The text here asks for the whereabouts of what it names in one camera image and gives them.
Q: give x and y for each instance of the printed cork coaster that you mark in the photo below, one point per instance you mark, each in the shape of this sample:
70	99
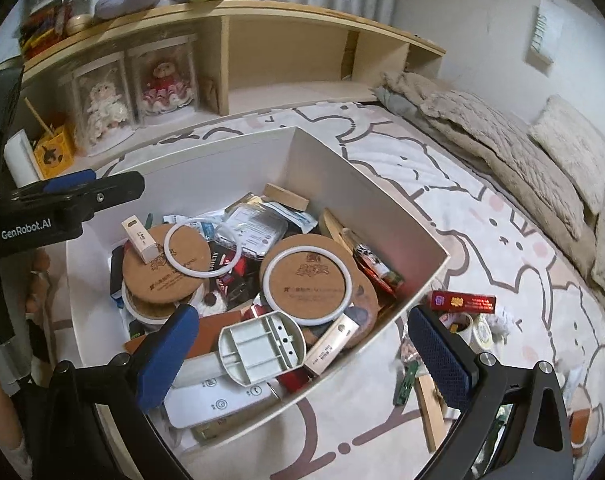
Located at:
307	285
147	280

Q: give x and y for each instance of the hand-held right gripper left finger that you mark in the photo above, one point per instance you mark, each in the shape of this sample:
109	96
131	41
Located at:
167	355

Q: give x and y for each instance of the green printed strip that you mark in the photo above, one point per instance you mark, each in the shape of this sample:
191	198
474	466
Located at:
405	382

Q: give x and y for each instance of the wooden bar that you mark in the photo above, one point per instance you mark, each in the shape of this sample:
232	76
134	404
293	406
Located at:
430	410

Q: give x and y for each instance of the white wall sheet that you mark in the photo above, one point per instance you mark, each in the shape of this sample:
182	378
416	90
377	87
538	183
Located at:
545	35

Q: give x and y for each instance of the small white tape roll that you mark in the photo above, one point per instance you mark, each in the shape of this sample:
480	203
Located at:
460	322

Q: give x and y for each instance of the white crumpled tissue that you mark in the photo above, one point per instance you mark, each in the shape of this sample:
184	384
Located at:
502	320

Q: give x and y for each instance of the wooden headboard shelf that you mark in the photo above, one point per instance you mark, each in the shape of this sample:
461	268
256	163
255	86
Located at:
282	50

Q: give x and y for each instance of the thin wooden stick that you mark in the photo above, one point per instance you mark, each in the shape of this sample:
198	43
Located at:
35	115

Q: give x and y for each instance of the beige quilted blanket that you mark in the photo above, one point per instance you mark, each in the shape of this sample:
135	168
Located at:
492	150

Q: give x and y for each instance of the red snack packet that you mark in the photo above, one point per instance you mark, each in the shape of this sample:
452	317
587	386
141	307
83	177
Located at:
377	267

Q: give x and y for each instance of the wooden wedge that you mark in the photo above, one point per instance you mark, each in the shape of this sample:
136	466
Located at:
332	230

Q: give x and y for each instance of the white cardboard box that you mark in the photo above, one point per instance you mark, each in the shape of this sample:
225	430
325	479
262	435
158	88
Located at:
332	170

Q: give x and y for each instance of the clear plastic card case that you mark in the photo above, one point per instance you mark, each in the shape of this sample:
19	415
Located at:
255	230

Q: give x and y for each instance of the small white carton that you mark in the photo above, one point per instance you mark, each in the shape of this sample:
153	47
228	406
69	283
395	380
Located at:
140	240

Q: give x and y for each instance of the white paper roll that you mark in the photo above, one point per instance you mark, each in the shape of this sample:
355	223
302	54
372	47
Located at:
20	160

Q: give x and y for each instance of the yellow box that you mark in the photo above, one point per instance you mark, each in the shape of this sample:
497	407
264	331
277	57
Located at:
57	152

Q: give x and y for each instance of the red flat box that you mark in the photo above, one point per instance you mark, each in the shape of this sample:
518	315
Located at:
462	302

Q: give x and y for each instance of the blue and white packet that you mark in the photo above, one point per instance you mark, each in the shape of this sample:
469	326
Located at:
297	217

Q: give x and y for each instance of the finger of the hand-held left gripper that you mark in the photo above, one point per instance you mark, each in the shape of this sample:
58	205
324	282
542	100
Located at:
67	182
112	190

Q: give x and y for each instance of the grey plastic tray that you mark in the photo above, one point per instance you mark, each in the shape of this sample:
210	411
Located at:
262	347

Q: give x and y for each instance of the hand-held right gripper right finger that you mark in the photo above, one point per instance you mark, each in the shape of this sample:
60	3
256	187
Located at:
437	350

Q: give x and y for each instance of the thick oval cork piece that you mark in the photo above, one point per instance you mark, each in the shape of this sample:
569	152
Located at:
285	196

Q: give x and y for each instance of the red doll display case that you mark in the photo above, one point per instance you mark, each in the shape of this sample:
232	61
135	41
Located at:
162	85

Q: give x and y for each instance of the white doll display case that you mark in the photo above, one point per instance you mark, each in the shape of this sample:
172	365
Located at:
102	105

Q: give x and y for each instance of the beige fluffy pillow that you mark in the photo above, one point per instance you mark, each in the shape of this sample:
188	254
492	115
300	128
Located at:
572	150

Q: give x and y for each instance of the person's left hand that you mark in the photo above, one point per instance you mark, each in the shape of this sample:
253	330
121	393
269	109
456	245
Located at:
37	280

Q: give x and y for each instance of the red flat case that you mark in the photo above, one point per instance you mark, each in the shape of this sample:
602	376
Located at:
292	379

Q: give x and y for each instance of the colourful packets on shelf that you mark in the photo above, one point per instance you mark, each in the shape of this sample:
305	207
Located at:
45	27

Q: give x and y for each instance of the white power bank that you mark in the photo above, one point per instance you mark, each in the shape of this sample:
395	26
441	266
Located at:
217	400

